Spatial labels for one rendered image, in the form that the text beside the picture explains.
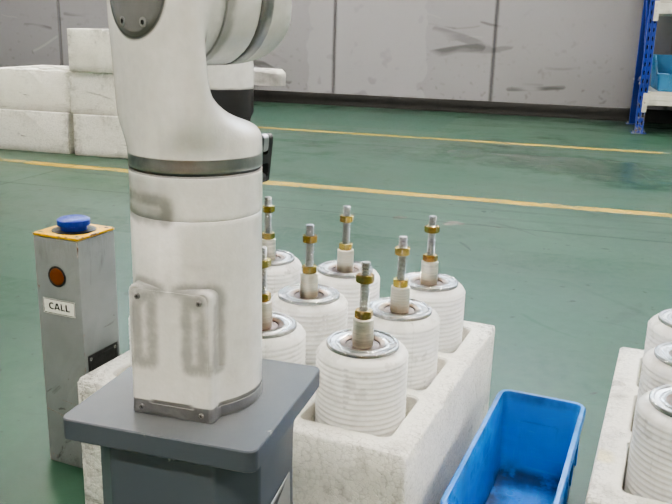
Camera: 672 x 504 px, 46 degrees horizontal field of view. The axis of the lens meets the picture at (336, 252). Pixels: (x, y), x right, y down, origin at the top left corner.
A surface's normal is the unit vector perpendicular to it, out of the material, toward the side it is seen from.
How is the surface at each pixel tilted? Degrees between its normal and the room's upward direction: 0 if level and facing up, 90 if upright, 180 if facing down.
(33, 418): 0
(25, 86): 90
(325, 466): 90
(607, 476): 0
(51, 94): 90
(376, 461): 90
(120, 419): 0
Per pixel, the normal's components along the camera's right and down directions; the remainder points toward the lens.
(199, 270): 0.15, 0.27
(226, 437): 0.03, -0.96
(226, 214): 0.52, 0.24
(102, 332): 0.92, 0.13
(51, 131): -0.27, 0.25
